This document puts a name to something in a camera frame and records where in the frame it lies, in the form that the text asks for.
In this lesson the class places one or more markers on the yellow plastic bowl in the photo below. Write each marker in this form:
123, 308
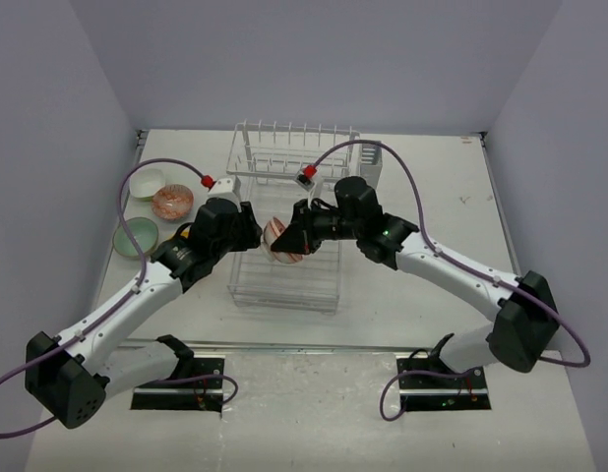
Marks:
183, 232

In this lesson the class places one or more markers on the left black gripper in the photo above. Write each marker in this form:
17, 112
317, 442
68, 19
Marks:
251, 230

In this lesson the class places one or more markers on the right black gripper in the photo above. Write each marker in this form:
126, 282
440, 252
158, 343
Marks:
301, 236

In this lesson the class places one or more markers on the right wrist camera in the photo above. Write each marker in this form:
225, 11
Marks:
311, 181

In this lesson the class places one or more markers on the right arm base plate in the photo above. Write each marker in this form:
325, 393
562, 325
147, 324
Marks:
420, 393

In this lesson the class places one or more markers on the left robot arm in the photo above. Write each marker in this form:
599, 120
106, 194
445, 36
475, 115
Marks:
72, 373

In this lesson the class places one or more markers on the blue zigzag patterned bowl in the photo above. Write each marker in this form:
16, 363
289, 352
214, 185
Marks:
172, 202

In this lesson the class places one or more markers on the white wire dish rack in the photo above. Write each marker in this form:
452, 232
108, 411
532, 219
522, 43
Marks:
266, 158

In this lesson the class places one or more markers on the mint green bowl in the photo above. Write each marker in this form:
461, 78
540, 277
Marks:
145, 233

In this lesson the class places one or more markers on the grey cutlery holder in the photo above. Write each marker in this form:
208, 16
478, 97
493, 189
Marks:
370, 164

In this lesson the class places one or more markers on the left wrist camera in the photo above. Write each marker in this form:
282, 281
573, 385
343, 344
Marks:
227, 187

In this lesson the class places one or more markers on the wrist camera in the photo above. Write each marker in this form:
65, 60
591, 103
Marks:
311, 181
227, 187

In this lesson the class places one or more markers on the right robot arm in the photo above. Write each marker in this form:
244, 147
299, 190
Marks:
519, 327

